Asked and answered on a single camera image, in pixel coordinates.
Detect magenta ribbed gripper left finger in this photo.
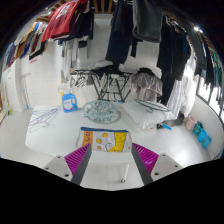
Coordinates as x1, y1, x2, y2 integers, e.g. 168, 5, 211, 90
64, 144, 92, 185

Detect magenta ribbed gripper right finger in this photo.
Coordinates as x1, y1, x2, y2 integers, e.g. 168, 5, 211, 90
131, 143, 159, 185

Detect patterned yellow white towel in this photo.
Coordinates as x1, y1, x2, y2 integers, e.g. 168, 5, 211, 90
77, 127, 132, 153

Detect round teal clothes-peg hanger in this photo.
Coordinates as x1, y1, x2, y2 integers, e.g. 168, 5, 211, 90
82, 100, 120, 123

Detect pink bucket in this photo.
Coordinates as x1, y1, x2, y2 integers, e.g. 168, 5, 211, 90
185, 116, 197, 131

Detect blue plastic basket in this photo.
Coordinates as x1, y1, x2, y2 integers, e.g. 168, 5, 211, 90
193, 122, 211, 148

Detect blue detergent bottle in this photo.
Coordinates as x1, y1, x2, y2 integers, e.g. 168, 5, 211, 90
62, 93, 78, 113

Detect grey garment on rack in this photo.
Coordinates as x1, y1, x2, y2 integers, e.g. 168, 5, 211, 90
130, 68, 163, 101

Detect black folding drying rack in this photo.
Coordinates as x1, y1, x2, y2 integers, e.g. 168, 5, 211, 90
71, 69, 131, 103

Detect black hanging clothes right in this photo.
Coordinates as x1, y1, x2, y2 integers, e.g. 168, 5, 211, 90
157, 17, 191, 105

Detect black hanging trousers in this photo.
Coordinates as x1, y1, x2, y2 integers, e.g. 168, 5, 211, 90
105, 0, 139, 65

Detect red hanging shirt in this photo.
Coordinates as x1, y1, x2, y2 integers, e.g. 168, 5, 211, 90
42, 0, 88, 42

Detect dark grey hanging garment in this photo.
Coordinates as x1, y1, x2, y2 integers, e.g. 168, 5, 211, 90
133, 0, 162, 43

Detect pile of wire hangers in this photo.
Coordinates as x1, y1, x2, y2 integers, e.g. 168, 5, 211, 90
28, 106, 61, 133

